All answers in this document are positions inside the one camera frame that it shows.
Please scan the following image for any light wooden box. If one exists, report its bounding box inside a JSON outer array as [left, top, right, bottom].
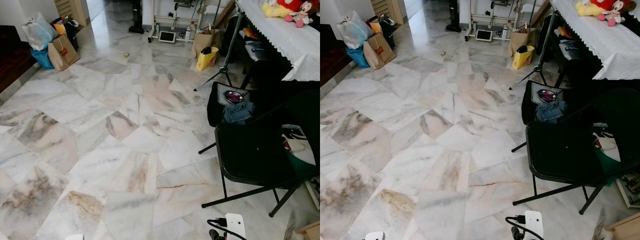
[[604, 212, 640, 240], [295, 221, 321, 240]]

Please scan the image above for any black tripod stand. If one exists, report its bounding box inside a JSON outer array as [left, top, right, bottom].
[[194, 11, 247, 92], [509, 12, 558, 91]]

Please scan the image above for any red pink mouse plush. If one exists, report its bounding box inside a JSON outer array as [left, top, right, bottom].
[[277, 0, 318, 28], [590, 0, 631, 27]]

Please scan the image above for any black upright vacuum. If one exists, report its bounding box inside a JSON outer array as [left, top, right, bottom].
[[128, 0, 146, 35], [446, 0, 462, 33]]

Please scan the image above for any plain brown paper bag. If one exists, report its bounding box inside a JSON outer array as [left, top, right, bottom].
[[507, 27, 536, 57], [192, 29, 222, 60]]

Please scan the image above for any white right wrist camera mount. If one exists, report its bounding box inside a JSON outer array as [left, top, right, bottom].
[[524, 210, 544, 240], [225, 213, 247, 240]]

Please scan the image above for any brown paper bag red print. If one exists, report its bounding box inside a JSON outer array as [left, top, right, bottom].
[[362, 32, 397, 70], [47, 34, 81, 71]]

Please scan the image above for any black folding chair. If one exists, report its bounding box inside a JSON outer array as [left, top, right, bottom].
[[198, 89, 321, 218], [511, 87, 640, 216]]

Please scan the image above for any white metal rack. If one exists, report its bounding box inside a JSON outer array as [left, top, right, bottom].
[[464, 0, 536, 42], [147, 0, 221, 43]]

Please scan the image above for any white lace tablecloth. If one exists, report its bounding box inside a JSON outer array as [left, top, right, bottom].
[[550, 0, 640, 81], [235, 0, 321, 82]]

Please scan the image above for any blue denim cloth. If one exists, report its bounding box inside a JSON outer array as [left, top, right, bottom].
[[536, 100, 567, 124], [222, 101, 255, 126]]

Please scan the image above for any white plastic bag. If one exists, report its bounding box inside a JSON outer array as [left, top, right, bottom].
[[336, 11, 375, 50], [21, 12, 60, 51]]

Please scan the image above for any yellow paper bag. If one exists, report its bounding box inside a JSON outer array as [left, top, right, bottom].
[[195, 46, 220, 72], [511, 45, 535, 70]]

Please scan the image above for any white framed picture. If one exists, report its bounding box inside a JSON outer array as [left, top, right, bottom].
[[305, 177, 321, 211], [616, 172, 640, 209]]

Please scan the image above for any black bag blue label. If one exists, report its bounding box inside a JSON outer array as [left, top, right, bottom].
[[555, 25, 588, 61], [241, 27, 273, 63]]

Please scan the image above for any black shopping bag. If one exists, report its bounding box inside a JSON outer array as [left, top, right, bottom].
[[367, 15, 397, 50], [51, 16, 81, 51]]

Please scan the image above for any white green tote bag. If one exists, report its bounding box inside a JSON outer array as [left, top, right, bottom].
[[592, 122, 623, 187], [281, 124, 318, 177]]

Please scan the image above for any yellow plush toy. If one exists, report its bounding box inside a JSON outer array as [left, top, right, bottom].
[[575, 0, 607, 17], [261, 0, 295, 19]]

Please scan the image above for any wooden louvred door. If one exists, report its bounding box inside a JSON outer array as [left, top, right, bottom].
[[370, 0, 408, 24], [54, 0, 90, 27]]

